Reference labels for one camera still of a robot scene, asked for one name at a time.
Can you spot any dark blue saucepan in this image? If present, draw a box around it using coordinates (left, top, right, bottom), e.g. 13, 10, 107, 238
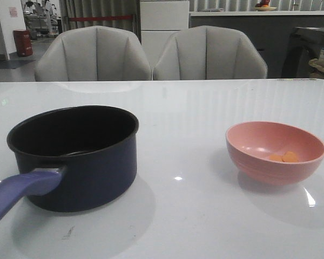
0, 105, 139, 220

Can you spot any pink bowl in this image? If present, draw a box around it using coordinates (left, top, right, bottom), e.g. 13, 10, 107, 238
226, 121, 324, 186

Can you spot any orange ham slice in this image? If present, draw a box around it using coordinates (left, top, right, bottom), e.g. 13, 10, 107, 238
281, 151, 299, 162
269, 154, 283, 162

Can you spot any grey chair right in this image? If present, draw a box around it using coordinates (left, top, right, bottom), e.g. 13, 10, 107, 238
153, 25, 268, 80

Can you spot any grey chair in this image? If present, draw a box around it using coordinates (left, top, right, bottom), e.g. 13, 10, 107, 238
153, 25, 268, 80
35, 25, 152, 81

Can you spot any grey chair left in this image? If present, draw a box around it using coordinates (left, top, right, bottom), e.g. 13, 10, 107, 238
35, 25, 152, 81

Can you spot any white drawer cabinet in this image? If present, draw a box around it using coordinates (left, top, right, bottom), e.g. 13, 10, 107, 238
140, 1, 190, 67

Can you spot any red barrier belt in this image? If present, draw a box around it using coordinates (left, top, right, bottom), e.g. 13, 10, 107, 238
68, 15, 134, 22

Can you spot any grey kitchen counter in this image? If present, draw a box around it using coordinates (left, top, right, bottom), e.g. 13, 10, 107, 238
190, 10, 324, 78

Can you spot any fruit plate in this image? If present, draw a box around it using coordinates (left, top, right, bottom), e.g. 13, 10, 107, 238
254, 0, 276, 11

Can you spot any red bin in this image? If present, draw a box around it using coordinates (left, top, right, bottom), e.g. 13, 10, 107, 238
13, 29, 33, 57

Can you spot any dark appliance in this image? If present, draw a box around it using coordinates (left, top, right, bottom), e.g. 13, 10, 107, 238
281, 27, 324, 78

